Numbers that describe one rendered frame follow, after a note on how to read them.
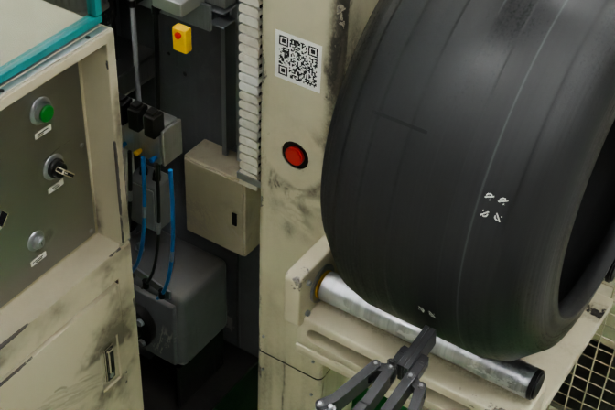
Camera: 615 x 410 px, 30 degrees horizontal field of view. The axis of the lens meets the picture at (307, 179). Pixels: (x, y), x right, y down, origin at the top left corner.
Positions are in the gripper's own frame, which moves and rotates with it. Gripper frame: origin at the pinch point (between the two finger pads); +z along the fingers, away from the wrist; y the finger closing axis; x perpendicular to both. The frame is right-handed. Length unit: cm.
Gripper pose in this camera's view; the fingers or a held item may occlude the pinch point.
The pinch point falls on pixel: (416, 353)
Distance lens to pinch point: 142.0
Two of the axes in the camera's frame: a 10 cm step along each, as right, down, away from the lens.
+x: 0.5, 7.1, 7.0
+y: -8.4, -3.6, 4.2
